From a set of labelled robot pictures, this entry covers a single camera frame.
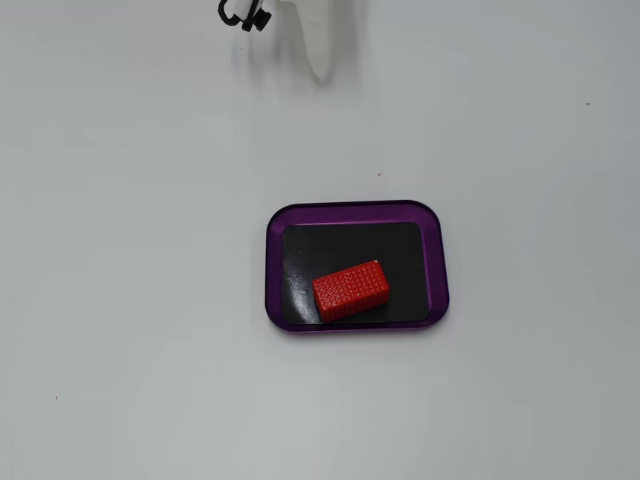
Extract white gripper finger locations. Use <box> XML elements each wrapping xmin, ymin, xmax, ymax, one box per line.
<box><xmin>279</xmin><ymin>0</ymin><xmax>344</xmax><ymax>82</ymax></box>

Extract red perforated rectangular block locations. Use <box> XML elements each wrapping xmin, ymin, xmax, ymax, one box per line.
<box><xmin>311</xmin><ymin>259</ymin><xmax>391</xmax><ymax>323</ymax></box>

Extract black rectangular tray mat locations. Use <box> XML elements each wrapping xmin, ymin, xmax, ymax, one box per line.
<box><xmin>281</xmin><ymin>221</ymin><xmax>434</xmax><ymax>325</ymax></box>

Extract purple metal tray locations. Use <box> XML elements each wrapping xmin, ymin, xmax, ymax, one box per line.
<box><xmin>264</xmin><ymin>199</ymin><xmax>450</xmax><ymax>335</ymax></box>

